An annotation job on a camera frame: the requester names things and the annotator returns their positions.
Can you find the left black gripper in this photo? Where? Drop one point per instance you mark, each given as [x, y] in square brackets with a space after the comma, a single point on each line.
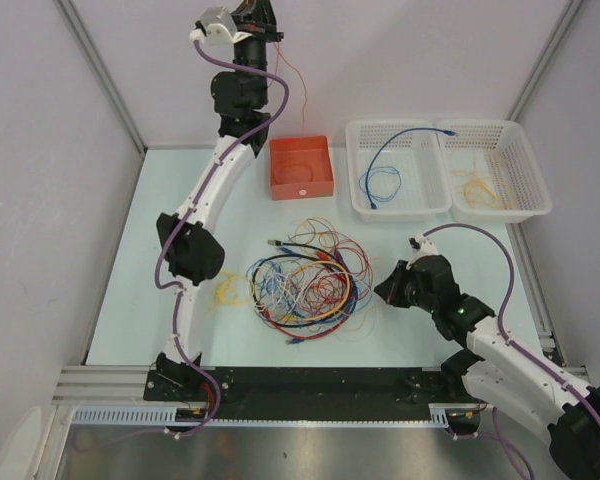
[256, 17]

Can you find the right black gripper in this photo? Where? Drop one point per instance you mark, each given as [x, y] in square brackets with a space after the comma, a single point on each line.
[390, 288]

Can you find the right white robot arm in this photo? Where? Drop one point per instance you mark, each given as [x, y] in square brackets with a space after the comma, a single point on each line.
[559, 408]

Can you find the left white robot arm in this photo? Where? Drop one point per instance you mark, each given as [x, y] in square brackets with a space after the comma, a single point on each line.
[189, 249]

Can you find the left white plastic basket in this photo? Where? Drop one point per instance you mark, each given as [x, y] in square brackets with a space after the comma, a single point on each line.
[396, 172]

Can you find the white plastic basket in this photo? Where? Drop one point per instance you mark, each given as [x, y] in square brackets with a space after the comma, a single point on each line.
[492, 171]
[396, 172]

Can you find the right white plastic basket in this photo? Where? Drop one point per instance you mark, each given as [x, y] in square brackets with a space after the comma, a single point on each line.
[492, 171]

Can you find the orange square box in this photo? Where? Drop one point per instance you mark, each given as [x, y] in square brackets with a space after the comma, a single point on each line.
[300, 168]

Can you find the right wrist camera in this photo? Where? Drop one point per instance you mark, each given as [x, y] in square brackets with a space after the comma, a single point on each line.
[422, 246]

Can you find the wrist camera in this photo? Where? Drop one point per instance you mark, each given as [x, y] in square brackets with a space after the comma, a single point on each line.
[217, 27]
[422, 246]

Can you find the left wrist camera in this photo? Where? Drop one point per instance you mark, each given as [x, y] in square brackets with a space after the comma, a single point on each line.
[217, 27]

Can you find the white slotted cable duct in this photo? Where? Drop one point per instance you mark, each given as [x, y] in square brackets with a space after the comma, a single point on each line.
[168, 417]

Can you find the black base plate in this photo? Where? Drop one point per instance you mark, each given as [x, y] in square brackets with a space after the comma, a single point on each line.
[305, 394]

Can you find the aluminium frame rail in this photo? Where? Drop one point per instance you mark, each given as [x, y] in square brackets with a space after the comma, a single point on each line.
[101, 385]

